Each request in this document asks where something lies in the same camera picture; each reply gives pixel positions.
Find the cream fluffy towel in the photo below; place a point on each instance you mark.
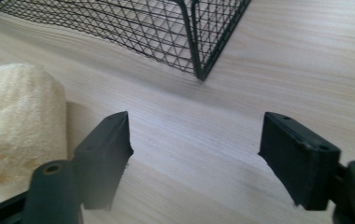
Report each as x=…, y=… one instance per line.
x=18, y=124

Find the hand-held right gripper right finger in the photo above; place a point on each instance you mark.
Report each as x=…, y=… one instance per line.
x=300, y=161

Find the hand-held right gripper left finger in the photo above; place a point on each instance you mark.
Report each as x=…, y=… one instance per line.
x=101, y=161

